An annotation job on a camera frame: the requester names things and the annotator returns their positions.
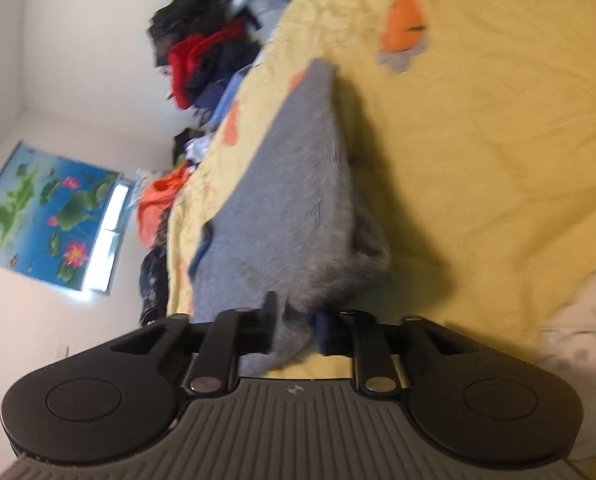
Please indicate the yellow printed blanket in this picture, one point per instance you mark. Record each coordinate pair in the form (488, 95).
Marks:
(477, 160)

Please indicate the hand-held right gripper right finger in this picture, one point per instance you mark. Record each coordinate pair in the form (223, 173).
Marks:
(325, 332)

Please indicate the light blue towel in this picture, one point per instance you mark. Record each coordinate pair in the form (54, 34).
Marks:
(228, 97)

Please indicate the dark patterned clothes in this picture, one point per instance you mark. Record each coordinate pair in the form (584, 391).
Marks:
(153, 280)

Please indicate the window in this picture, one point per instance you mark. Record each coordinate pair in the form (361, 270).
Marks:
(105, 240)

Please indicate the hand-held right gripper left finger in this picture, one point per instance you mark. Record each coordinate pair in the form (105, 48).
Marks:
(228, 350)

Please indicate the white grey cloth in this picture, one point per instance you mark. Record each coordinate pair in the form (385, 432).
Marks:
(585, 330)

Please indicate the lotus print window blind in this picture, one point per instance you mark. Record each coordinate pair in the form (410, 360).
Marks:
(43, 215)

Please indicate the red garment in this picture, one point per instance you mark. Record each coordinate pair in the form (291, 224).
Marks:
(198, 57)

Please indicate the orange plastic bag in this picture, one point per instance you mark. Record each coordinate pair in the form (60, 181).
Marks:
(159, 200)

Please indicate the pile of dark clothes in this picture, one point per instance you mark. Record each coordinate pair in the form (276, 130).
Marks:
(205, 40)

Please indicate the grey sweater with navy sleeves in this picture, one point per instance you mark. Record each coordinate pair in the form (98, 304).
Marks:
(288, 200)

